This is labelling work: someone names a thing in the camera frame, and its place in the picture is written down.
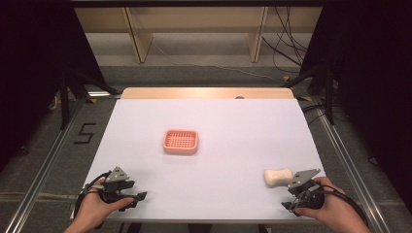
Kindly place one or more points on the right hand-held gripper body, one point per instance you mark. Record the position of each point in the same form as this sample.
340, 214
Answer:
306, 187

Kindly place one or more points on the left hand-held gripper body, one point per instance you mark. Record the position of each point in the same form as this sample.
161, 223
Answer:
116, 184

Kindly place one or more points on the pink soap dish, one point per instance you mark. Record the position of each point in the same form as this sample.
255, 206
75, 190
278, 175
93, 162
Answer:
180, 141

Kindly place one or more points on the person's right hand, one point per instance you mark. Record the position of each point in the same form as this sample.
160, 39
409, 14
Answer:
330, 207

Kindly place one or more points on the person's left hand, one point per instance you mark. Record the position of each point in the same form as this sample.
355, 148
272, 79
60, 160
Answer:
94, 210

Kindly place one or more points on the person's dark trousers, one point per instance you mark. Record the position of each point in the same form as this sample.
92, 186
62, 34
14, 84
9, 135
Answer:
197, 228

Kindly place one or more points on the white table sheet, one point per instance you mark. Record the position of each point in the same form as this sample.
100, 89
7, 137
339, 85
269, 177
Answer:
226, 145

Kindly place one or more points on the black metal stand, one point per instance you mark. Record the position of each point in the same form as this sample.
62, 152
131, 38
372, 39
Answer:
65, 97
329, 93

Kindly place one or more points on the light wooden table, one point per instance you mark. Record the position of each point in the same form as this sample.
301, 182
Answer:
181, 93

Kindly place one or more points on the grey table grommet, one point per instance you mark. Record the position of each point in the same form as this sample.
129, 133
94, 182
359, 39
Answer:
239, 97

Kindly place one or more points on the black curtain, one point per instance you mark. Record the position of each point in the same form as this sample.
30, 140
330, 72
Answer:
35, 64
372, 81

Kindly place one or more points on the light wooden desk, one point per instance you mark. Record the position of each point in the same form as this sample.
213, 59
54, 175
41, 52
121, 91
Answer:
194, 19

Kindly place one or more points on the aluminium floor rail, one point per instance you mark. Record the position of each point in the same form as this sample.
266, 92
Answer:
42, 168
350, 168

